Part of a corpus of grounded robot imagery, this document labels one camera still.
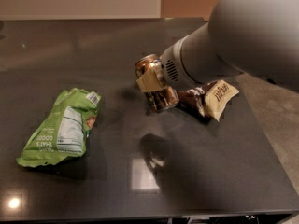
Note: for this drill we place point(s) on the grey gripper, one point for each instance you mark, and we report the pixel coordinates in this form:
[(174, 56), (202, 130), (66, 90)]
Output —
[(170, 66)]

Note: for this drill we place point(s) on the green chip bag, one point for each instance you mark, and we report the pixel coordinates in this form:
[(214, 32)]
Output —
[(63, 133)]

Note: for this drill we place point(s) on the brown and cream chip bag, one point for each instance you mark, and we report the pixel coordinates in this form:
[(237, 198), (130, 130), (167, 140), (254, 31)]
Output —
[(208, 101)]

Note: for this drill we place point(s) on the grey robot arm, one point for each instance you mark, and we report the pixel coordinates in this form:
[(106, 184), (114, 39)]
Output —
[(256, 37)]

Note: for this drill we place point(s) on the orange soda can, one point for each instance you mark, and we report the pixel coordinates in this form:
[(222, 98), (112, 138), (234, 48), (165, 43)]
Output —
[(150, 80)]

